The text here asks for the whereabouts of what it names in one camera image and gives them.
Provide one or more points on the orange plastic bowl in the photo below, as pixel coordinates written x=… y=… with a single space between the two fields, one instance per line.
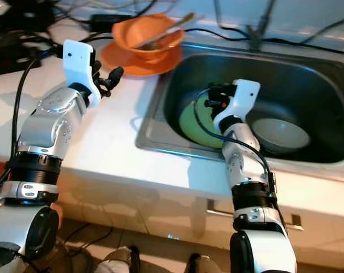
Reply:
x=132 y=34

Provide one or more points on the silver metal utensil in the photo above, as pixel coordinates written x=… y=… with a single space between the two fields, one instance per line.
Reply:
x=197 y=23

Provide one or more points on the gold metal spoon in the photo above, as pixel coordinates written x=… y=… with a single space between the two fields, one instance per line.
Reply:
x=186 y=19

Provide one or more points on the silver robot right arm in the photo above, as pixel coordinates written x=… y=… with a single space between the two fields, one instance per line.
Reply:
x=243 y=165

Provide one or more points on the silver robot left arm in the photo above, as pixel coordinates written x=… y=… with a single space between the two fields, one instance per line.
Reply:
x=49 y=133

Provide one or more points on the orange plastic plate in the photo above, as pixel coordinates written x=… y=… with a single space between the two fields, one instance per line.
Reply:
x=137 y=68

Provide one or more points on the green plate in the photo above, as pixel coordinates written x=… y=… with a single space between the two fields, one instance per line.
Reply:
x=194 y=122

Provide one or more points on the black power adapter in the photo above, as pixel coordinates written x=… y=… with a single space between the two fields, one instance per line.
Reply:
x=103 y=23

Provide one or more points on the thin chrome sink faucet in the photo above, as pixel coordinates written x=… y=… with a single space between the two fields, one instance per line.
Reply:
x=254 y=37

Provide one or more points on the white bowl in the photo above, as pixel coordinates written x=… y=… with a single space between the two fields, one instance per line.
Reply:
x=280 y=136

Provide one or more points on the stainless steel sink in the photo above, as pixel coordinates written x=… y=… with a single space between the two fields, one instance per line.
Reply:
x=308 y=74

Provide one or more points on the black power strip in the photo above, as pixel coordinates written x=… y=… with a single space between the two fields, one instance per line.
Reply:
x=12 y=54

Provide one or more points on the white sink cabinet door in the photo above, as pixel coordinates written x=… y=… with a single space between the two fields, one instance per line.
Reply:
x=172 y=222

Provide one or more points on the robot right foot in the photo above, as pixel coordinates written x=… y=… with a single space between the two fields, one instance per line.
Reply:
x=203 y=266

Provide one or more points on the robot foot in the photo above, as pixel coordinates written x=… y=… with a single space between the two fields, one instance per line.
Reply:
x=115 y=264
x=203 y=266

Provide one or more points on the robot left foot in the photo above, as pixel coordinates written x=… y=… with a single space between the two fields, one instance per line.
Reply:
x=115 y=264

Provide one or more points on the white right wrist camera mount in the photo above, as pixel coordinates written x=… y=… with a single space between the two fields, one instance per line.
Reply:
x=243 y=94

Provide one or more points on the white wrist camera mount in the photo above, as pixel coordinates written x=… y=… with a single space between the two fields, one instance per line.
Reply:
x=78 y=60
x=243 y=94

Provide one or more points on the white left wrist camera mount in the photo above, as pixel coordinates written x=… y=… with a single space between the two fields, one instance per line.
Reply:
x=78 y=60

